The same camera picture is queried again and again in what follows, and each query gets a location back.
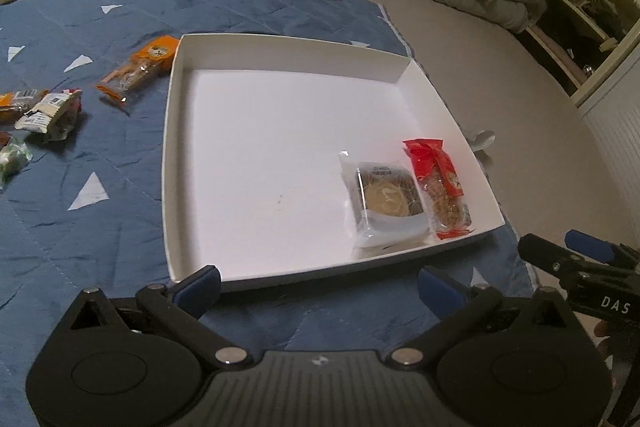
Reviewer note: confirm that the white cardboard box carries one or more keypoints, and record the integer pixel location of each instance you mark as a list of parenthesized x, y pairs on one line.
[(275, 132)]

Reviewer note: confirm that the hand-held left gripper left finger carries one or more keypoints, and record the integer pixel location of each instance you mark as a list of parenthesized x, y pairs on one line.
[(200, 286)]

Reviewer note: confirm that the orange snack packet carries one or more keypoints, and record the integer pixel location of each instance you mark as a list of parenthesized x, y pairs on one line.
[(140, 69), (12, 109)]

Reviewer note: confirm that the white louvered door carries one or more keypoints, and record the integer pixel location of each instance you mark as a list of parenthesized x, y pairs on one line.
[(620, 142)]

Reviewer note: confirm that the white-label dark snack packet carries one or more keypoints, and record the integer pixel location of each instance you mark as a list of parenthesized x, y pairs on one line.
[(45, 112)]

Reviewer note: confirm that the blue quilted triangle-print blanket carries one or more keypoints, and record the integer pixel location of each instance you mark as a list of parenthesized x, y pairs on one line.
[(75, 232)]

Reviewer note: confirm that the cream open shelf cabinet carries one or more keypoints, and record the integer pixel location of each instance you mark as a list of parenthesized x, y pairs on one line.
[(605, 72)]

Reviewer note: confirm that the clutter of clothes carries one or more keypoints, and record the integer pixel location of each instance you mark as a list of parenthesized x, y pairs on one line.
[(595, 7)]

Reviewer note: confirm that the clear-wrapped round pastry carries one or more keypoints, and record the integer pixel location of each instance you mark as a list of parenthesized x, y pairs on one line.
[(385, 202)]

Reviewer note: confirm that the red snack packet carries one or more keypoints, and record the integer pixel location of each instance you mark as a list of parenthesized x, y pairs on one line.
[(445, 192)]

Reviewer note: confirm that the green and white candy packet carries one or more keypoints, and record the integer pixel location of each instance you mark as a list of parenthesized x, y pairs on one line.
[(12, 157)]

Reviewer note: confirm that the person's right hand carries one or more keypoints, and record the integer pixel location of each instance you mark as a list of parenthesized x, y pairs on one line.
[(601, 329)]

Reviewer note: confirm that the small white plastic object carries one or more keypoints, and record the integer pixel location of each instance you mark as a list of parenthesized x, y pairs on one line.
[(482, 139)]

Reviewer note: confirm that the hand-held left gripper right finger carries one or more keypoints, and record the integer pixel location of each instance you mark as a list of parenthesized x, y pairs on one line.
[(436, 288)]

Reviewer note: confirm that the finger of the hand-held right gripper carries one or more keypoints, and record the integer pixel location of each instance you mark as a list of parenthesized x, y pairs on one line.
[(540, 252), (590, 244)]

